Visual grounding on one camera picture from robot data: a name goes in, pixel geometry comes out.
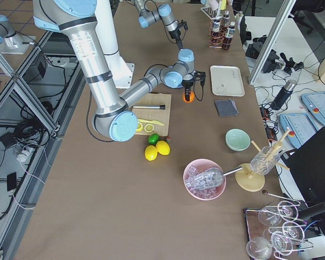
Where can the tea bottle back left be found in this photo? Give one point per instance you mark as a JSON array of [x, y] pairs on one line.
[[225, 21]]

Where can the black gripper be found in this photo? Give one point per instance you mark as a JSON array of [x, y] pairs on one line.
[[187, 85], [175, 34]]

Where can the glassware tray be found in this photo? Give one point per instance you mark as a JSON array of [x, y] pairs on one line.
[[275, 231]]

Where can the yellow plastic knife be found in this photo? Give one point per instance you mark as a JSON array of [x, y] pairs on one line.
[[156, 122]]

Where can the lower whole lemon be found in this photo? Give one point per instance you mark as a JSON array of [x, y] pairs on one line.
[[151, 153]]

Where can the orange mandarin fruit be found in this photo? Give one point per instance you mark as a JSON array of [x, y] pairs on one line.
[[188, 98]]

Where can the mint green bowl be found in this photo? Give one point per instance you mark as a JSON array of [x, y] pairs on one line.
[[237, 140]]

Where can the copper wire bottle rack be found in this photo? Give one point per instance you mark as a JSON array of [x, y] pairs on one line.
[[220, 45]]

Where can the glass cup on stand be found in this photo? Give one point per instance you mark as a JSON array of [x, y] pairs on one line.
[[264, 161]]

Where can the lemon slice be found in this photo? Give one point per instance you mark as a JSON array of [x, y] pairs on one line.
[[139, 127], [149, 128]]

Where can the wooden cup stand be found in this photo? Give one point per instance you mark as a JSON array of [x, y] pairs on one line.
[[247, 178]]

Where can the teach pendant far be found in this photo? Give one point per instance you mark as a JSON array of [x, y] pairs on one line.
[[315, 104]]

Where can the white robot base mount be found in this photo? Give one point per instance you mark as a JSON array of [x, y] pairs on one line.
[[122, 71]]

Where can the steel muddler black tip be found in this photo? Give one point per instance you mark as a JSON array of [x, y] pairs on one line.
[[159, 107]]

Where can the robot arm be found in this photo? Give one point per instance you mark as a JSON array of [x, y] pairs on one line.
[[162, 13], [90, 29]]

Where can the wooden cutting board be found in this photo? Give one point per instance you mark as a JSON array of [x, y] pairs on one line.
[[161, 115]]

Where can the metal ice scoop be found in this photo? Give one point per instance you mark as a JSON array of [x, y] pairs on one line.
[[211, 178]]

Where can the black thermos bottle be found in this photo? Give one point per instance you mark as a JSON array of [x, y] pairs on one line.
[[283, 95]]

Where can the cream rabbit tray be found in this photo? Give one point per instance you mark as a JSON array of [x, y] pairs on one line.
[[226, 81]]

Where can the grey folded cloth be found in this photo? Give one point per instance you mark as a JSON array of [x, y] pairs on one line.
[[226, 107]]

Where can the tea bottle front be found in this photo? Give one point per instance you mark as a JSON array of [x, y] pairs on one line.
[[228, 36]]

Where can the green lime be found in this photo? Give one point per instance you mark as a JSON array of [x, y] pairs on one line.
[[153, 139]]

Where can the pink bowl of ice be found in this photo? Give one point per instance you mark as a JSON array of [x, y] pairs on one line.
[[198, 166]]

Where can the teach pendant near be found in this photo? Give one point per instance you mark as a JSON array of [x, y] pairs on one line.
[[302, 127]]

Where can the tea bottle back right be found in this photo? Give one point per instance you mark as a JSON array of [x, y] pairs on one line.
[[216, 35]]

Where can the whole lemon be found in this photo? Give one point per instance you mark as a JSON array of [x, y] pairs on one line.
[[163, 147], [151, 153]]

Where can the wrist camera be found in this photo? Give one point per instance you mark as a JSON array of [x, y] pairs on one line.
[[200, 76], [183, 24]]

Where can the lower lemon slice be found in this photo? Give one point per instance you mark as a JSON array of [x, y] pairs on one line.
[[139, 127]]

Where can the black laptop monitor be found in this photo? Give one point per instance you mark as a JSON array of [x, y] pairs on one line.
[[307, 167]]

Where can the tea bottle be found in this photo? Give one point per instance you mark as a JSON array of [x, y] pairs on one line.
[[225, 21], [228, 36], [216, 35]]

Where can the upper whole lemon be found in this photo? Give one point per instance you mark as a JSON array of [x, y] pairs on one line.
[[163, 147]]

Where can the upper lemon slice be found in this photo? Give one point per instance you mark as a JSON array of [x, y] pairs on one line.
[[149, 128]]

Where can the teach pendant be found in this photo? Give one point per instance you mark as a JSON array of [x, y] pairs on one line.
[[315, 104], [302, 127]]

